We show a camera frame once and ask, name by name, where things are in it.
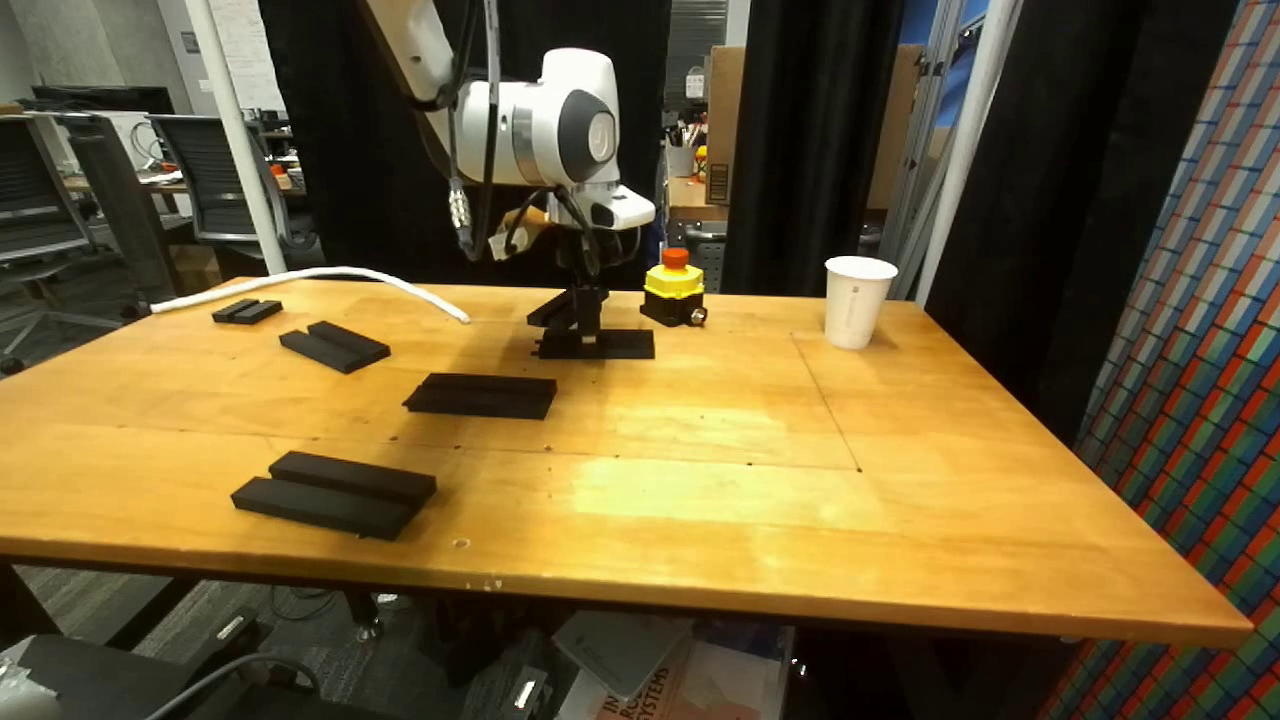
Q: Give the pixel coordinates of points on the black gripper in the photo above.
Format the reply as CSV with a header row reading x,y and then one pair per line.
x,y
576,311

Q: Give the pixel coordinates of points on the black long track piece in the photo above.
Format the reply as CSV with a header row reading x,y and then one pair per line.
x,y
333,344

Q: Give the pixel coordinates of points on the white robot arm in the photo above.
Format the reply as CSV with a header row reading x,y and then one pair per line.
x,y
521,156

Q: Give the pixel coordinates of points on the yellow red emergency stop button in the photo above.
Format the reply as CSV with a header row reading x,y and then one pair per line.
x,y
673,291

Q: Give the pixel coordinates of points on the white paper cup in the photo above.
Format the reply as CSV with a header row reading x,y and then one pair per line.
x,y
852,297

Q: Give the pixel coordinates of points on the large black double track piece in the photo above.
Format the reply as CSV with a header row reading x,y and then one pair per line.
x,y
338,494

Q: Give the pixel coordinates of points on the small black track piece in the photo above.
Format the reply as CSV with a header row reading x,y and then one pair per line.
x,y
246,311

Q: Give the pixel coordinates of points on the black curtain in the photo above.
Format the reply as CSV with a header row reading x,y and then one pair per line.
x,y
405,102

